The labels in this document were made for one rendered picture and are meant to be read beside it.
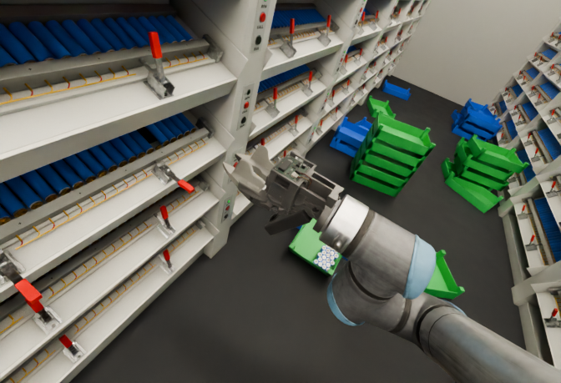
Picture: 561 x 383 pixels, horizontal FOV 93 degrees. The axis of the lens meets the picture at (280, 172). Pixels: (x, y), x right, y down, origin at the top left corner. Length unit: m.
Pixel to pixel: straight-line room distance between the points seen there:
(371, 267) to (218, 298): 0.71
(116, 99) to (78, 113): 0.06
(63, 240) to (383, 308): 0.53
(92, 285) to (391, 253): 0.59
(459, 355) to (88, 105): 0.59
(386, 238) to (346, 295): 0.14
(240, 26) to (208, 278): 0.84
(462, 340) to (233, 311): 0.74
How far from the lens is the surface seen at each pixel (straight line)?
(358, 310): 0.53
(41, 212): 0.54
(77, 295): 0.71
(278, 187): 0.44
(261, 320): 1.05
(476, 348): 0.46
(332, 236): 0.43
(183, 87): 0.52
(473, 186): 2.33
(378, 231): 0.43
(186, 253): 0.95
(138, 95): 0.48
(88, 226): 0.55
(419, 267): 0.44
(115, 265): 0.72
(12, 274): 0.51
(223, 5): 0.61
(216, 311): 1.04
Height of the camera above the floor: 0.97
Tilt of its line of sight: 40 degrees down
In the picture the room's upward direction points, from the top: 19 degrees clockwise
